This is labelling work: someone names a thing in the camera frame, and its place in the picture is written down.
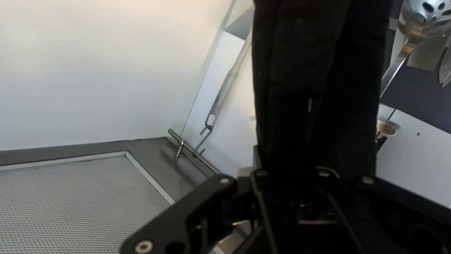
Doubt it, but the steel hook rail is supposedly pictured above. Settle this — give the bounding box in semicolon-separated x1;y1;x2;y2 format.
167;127;223;177

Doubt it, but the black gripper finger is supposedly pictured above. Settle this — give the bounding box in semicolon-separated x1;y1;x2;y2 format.
253;144;268;182

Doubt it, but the dark kitchen mitt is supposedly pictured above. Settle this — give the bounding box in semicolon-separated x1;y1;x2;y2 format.
252;0;394;190

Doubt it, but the dark knife board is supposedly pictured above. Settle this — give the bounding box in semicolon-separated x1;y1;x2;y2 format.
380;65;451;136

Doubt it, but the steel pasta fork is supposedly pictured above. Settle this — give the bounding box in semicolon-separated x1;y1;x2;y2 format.
376;0;451;143

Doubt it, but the steel mesh range hood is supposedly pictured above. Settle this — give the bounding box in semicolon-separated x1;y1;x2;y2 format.
0;136;223;254

